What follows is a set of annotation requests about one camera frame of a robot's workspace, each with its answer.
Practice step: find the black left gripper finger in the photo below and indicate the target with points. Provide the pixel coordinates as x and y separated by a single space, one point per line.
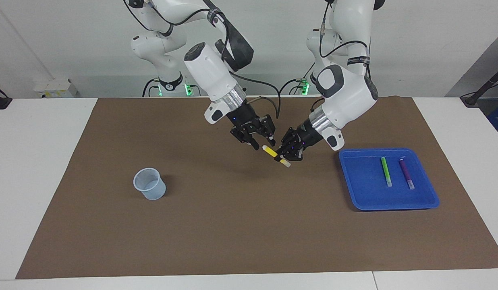
290 139
295 156

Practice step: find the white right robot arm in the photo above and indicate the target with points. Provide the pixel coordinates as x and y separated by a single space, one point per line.
208 72

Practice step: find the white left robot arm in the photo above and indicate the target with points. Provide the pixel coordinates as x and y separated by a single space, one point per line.
345 96

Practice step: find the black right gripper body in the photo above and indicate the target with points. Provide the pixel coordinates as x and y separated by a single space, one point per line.
243 119

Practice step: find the blue plastic tray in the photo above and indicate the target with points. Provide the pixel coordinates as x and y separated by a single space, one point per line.
366 193

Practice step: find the black angled stand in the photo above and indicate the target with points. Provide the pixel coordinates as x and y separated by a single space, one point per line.
484 86

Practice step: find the pale blue plastic cup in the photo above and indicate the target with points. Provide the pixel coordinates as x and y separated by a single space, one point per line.
154 193

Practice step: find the yellow pen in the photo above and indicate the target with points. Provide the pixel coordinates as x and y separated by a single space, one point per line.
270 151

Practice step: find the purple pen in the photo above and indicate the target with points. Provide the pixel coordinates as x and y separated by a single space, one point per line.
406 172

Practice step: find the white box with yellow labels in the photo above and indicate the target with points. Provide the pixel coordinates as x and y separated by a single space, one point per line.
51 88

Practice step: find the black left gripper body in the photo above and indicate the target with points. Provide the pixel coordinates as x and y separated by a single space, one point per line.
307 137

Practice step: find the green pen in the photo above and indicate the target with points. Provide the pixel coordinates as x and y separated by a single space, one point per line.
386 171

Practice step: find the brown table mat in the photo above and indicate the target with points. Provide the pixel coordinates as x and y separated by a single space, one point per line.
249 225

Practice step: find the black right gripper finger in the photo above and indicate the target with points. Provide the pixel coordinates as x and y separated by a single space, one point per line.
249 141
269 129

